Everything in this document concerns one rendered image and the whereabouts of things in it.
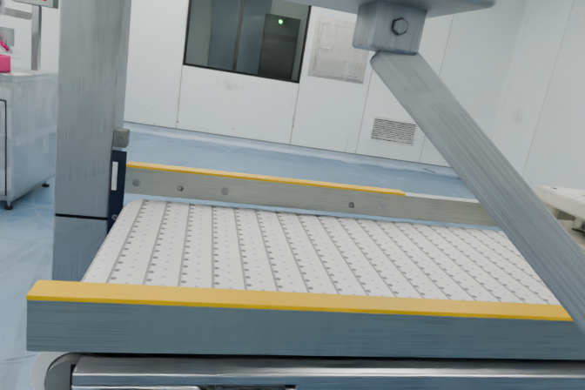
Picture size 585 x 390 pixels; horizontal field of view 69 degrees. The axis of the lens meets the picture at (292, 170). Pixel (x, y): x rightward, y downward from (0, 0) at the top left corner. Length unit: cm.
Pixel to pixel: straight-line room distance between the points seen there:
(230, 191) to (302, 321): 27
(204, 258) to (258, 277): 5
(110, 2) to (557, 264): 45
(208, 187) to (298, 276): 18
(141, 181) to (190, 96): 478
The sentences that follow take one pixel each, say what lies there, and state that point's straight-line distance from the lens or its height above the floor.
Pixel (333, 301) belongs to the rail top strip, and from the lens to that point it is 27.
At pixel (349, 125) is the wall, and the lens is 540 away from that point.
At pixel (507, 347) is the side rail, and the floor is 87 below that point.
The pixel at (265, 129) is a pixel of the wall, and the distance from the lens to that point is 527.
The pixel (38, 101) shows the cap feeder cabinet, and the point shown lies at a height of 60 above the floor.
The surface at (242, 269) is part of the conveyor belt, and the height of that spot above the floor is 86.
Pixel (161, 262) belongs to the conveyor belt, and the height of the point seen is 86.
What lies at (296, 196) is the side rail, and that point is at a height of 88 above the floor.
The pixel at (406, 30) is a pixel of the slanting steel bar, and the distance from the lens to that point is 24.
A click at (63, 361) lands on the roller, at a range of 30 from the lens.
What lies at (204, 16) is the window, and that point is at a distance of 526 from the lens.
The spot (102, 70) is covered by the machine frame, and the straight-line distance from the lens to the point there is 52.
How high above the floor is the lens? 103
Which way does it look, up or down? 13 degrees down
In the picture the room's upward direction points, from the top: 9 degrees clockwise
